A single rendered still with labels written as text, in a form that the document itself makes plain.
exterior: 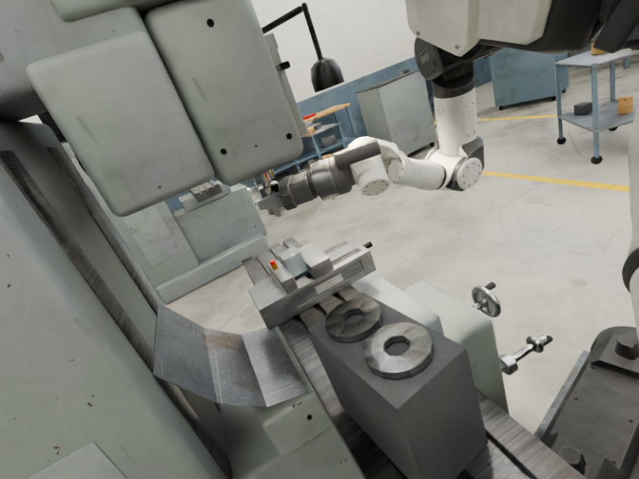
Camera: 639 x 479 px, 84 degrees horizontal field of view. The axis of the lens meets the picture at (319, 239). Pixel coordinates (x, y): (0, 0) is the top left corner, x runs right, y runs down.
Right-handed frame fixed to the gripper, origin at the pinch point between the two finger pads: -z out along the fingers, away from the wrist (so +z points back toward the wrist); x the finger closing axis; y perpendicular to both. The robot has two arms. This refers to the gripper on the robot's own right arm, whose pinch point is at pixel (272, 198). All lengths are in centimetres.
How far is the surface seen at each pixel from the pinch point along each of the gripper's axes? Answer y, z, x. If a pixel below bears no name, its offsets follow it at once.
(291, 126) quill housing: -13.8, 10.9, 5.8
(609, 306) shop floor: 125, 117, -70
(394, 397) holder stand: 14, 17, 49
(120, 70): -31.7, -9.5, 17.9
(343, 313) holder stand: 13.0, 11.9, 32.5
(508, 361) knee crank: 73, 46, -5
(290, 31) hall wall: -119, -24, -705
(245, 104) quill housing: -20.7, 4.9, 8.9
